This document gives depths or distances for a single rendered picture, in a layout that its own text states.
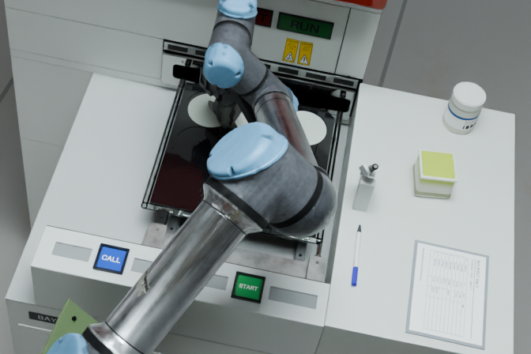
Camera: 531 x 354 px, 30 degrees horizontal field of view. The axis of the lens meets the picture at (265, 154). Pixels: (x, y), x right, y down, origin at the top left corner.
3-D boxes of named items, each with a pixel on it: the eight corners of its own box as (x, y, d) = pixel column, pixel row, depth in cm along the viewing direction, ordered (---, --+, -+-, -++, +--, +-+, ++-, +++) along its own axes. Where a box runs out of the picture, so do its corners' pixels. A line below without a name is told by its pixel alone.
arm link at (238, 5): (213, 9, 185) (222, -21, 191) (209, 50, 194) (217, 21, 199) (254, 17, 185) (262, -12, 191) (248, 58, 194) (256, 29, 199)
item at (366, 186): (352, 186, 201) (365, 144, 191) (371, 190, 201) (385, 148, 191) (349, 209, 198) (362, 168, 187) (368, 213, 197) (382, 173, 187)
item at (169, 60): (163, 77, 230) (164, 48, 223) (348, 115, 230) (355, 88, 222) (160, 83, 229) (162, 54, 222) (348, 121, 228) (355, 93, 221)
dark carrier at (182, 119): (186, 84, 224) (186, 81, 223) (335, 114, 223) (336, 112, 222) (149, 203, 202) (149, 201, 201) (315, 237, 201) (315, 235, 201)
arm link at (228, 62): (261, 92, 184) (271, 51, 191) (223, 54, 178) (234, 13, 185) (230, 107, 189) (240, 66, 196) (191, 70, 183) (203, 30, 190)
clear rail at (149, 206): (141, 204, 202) (141, 200, 201) (322, 241, 201) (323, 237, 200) (140, 209, 201) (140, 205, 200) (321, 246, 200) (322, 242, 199)
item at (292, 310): (48, 264, 198) (44, 224, 188) (318, 320, 198) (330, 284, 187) (34, 304, 192) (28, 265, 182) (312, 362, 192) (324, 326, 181)
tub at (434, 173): (411, 168, 206) (418, 148, 201) (446, 172, 207) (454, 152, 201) (412, 197, 201) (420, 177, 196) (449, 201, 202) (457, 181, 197)
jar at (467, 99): (442, 107, 218) (453, 78, 211) (474, 114, 218) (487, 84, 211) (441, 131, 214) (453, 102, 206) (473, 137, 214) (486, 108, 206)
